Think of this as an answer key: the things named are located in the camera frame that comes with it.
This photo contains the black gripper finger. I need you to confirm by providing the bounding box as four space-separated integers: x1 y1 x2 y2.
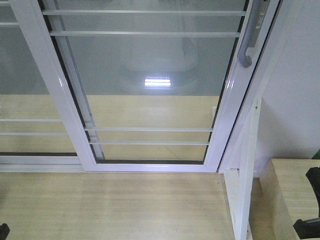
0 223 10 240
305 167 320 207
293 217 320 240

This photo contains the grey door handle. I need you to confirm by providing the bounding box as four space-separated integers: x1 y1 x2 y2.
237 0 262 68

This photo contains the white framed sliding glass door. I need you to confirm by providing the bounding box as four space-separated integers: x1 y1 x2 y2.
9 0 281 173

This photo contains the silver door lock plate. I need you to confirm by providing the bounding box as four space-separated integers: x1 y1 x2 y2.
248 0 270 48

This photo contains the fixed white glass panel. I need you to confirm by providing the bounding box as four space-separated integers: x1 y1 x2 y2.
0 0 106 173

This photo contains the white wooden brace post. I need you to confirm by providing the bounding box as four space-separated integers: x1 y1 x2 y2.
223 98 262 240

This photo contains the white door jamb frame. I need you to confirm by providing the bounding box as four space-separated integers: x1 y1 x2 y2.
204 0 303 174

